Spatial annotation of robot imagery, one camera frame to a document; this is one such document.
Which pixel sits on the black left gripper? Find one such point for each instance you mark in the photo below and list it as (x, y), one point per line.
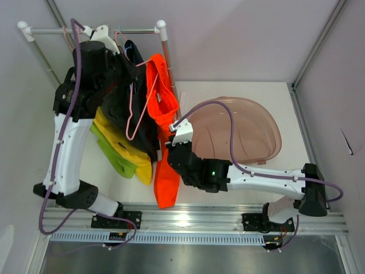
(130, 70)

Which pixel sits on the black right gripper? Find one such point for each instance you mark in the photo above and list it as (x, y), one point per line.
(171, 146)

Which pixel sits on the orange shorts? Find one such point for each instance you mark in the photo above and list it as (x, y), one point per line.
(162, 107)

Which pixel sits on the pink wire hanger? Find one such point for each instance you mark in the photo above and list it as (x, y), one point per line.
(130, 114)

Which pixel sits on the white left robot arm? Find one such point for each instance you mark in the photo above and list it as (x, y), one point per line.
(99, 68)

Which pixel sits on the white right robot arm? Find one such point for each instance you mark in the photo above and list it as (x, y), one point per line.
(303, 190)

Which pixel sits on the yellow shorts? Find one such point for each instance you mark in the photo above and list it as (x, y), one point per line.
(144, 170)

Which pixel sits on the navy dark shorts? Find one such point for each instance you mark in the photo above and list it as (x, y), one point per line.
(110, 100)

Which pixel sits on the lime green shorts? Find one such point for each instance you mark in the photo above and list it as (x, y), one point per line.
(122, 166)

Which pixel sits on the metal clothes rack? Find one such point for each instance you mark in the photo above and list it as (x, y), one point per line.
(159, 29)

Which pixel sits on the translucent pink plastic basin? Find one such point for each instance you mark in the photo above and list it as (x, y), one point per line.
(256, 138)

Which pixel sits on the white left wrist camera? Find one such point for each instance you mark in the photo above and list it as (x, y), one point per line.
(101, 34)

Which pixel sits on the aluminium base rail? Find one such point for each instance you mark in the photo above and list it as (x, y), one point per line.
(188, 218)

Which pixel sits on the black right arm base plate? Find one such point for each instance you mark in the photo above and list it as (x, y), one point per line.
(254, 222)

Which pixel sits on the slotted grey cable duct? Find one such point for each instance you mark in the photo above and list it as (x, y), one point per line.
(166, 238)

